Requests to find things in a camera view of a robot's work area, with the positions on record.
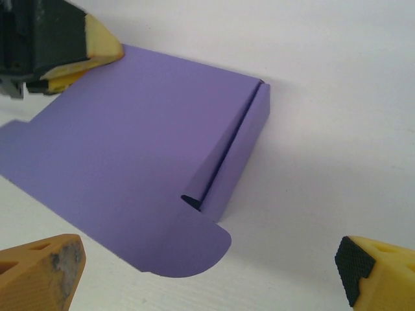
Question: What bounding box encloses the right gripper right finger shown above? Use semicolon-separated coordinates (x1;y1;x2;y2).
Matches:
334;235;415;309

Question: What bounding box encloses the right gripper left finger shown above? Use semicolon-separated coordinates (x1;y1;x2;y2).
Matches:
0;233;87;311

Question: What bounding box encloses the purple paper box sheet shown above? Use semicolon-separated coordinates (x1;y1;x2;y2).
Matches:
0;43;271;279

